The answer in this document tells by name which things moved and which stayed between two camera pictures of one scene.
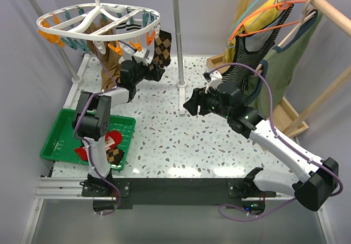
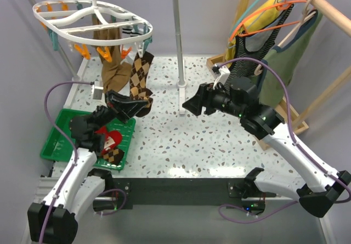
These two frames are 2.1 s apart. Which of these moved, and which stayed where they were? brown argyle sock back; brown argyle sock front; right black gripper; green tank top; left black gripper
Moved: left black gripper; brown argyle sock back
Stayed: brown argyle sock front; right black gripper; green tank top
